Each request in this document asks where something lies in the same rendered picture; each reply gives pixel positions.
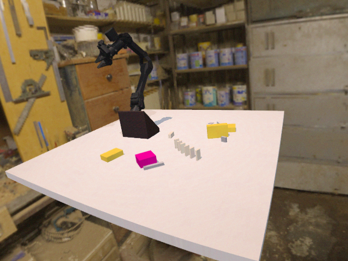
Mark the yellow rectangular block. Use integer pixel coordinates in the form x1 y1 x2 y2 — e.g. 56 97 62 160
207 123 228 139
100 148 124 163
228 123 235 132

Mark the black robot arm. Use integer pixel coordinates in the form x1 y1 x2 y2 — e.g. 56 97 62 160
104 27 153 111

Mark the magenta block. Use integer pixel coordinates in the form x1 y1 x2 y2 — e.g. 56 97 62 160
135 151 157 168

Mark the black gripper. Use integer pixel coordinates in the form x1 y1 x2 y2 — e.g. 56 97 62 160
95 44 119 69

